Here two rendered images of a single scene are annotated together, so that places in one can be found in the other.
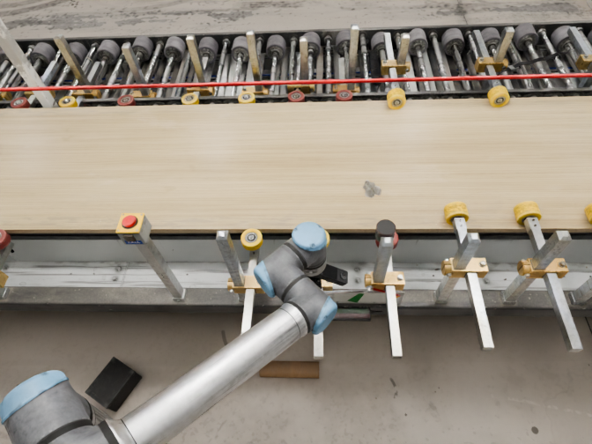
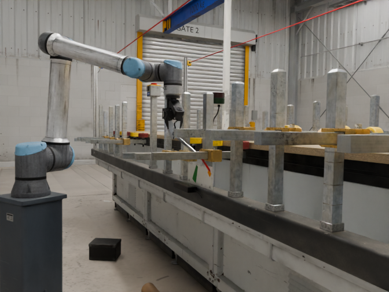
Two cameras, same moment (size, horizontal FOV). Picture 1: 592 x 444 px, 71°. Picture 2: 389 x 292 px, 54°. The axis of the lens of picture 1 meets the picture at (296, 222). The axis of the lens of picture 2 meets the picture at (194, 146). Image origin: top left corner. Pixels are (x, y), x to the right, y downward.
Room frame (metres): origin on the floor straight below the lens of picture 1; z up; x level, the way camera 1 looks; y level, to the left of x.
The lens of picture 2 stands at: (-0.28, -1.68, 0.97)
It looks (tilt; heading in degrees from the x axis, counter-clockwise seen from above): 3 degrees down; 59
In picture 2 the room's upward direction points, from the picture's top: 1 degrees clockwise
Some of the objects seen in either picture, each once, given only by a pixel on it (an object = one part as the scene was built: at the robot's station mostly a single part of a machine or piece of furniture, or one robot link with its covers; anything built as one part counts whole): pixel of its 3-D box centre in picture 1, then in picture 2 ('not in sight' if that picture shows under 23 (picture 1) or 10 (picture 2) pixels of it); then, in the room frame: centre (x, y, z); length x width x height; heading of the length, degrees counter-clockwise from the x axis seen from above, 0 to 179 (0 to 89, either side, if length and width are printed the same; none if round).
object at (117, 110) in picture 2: not in sight; (117, 132); (0.84, 1.47, 0.91); 0.03 x 0.03 x 0.48; 84
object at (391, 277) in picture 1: (383, 280); (210, 154); (0.64, -0.29, 0.85); 0.13 x 0.06 x 0.05; 84
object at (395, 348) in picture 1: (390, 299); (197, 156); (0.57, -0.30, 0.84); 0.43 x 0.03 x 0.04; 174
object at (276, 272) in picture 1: (280, 272); (150, 72); (0.51, 0.05, 1.23); 0.12 x 0.12 x 0.09; 38
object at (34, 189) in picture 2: not in sight; (30, 185); (0.00, 0.43, 0.65); 0.19 x 0.19 x 0.10
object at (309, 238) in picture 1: (309, 245); (172, 73); (0.58, -0.03, 1.23); 0.10 x 0.09 x 0.12; 128
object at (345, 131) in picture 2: not in sight; (341, 138); (0.55, -1.04, 0.95); 0.13 x 0.06 x 0.05; 84
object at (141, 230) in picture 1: (135, 229); (153, 91); (0.72, 0.49, 1.18); 0.07 x 0.07 x 0.08; 84
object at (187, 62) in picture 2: not in sight; (187, 102); (2.06, 2.40, 1.25); 0.15 x 0.08 x 1.10; 84
